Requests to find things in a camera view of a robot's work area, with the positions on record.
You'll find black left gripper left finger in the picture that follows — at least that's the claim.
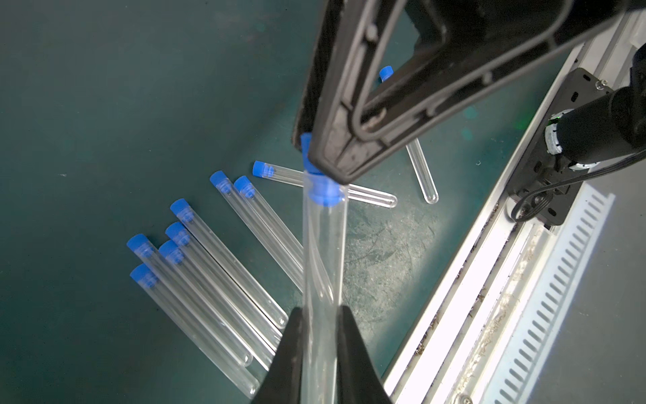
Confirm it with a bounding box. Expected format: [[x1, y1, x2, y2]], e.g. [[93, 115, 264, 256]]
[[252, 307, 304, 404]]

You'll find test tube with blue stopper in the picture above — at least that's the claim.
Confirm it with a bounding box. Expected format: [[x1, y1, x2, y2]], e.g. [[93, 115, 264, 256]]
[[131, 264, 260, 398], [378, 64, 440, 205], [159, 240, 281, 370], [300, 133, 348, 403], [170, 199, 288, 330], [165, 222, 287, 354], [127, 234, 254, 368], [234, 176, 304, 263], [210, 171, 304, 292]]

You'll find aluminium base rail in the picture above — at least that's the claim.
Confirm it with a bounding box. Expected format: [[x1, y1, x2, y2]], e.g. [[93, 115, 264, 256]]
[[384, 11, 645, 403]]

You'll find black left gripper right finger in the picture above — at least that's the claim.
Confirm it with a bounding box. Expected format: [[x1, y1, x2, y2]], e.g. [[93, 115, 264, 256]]
[[336, 306, 392, 404]]

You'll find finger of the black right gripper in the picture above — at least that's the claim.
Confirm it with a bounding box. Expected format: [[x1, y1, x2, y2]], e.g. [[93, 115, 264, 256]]
[[292, 1, 353, 151], [308, 1, 631, 184]]

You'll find white slotted cable duct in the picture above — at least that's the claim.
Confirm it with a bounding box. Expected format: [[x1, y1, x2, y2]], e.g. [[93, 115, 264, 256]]
[[472, 183, 616, 403]]

